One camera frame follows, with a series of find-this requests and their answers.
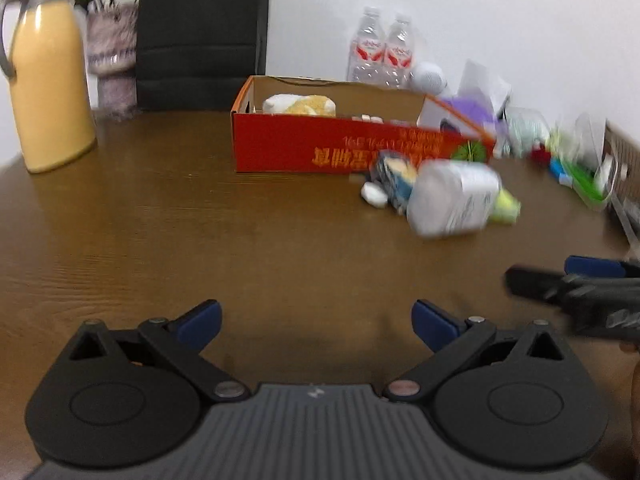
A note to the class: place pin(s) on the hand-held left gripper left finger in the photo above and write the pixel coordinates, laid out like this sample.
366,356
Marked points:
200,322

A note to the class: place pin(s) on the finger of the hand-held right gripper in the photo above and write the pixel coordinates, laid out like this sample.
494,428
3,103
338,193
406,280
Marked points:
595,266
540,285

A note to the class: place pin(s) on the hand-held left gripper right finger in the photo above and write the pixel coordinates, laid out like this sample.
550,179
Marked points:
434,325

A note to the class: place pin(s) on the small white packet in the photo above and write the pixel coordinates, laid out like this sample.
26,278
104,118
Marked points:
375,195

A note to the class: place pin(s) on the blue yellow snack packet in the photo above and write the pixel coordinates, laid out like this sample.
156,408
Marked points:
395,177

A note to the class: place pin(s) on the red cardboard box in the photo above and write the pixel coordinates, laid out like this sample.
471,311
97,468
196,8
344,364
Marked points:
300,145

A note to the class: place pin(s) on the person's right hand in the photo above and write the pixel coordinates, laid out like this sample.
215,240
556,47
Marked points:
630,348

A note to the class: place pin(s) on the green tissue packet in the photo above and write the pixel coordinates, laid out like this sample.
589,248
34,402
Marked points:
506,206

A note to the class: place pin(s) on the red rose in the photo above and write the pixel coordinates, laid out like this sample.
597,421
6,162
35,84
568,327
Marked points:
540,154

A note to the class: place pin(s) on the clear plastic bag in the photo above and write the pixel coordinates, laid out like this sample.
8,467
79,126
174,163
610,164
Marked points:
525,130

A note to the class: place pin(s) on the purple tissue pack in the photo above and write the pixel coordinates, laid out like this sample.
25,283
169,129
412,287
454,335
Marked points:
472,112

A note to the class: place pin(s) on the white tissue paper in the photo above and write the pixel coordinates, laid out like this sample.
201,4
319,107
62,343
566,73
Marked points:
482,85

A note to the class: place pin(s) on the white round speaker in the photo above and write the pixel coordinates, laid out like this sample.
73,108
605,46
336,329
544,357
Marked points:
429,79

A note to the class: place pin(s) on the white yellow plush toy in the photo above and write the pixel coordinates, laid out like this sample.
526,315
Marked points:
300,105

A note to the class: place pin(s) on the clear water bottle red label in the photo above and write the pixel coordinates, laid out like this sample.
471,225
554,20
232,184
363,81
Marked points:
399,52
366,47

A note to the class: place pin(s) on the yellow thermos jug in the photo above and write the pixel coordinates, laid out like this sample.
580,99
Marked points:
47,90

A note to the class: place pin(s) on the purple mottled vase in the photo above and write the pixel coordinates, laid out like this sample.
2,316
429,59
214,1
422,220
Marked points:
114,55

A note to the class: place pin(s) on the black paper bag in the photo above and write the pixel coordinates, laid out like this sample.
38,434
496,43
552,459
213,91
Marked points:
200,35

